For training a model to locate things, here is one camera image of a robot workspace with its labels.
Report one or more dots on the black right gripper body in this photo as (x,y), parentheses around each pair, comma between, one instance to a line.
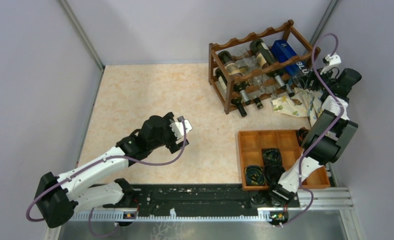
(316,84)

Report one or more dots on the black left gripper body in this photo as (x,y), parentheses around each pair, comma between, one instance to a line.
(168,138)

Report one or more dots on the green wine bottle grey capsule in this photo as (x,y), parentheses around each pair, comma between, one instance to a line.
(283,85)

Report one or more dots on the square clear glass bottle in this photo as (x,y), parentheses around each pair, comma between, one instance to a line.
(267,86)

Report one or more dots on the green wine bottle dark label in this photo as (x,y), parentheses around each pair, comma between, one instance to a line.
(234,70)

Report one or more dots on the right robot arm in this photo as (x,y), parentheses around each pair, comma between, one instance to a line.
(325,142)

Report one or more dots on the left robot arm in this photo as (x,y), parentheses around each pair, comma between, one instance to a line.
(59,197)

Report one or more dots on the wooden wine rack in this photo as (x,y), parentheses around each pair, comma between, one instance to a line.
(223,83)

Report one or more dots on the dinosaur print cloth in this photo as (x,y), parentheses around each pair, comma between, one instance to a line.
(304,104)

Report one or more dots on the black rolled belt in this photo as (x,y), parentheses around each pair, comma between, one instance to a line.
(301,134)

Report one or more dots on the rolled dark patterned tie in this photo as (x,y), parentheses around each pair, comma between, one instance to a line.
(254,176)

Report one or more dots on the wooden compartment tray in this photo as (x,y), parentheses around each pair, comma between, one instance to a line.
(252,143)

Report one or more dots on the rolled green patterned tie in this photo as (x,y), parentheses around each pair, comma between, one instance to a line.
(271,156)

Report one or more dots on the rolled dark striped tie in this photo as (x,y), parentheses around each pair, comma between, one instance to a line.
(273,173)

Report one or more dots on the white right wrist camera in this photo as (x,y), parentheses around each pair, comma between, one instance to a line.
(330,61)

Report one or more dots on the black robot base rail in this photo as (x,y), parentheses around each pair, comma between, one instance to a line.
(197,200)

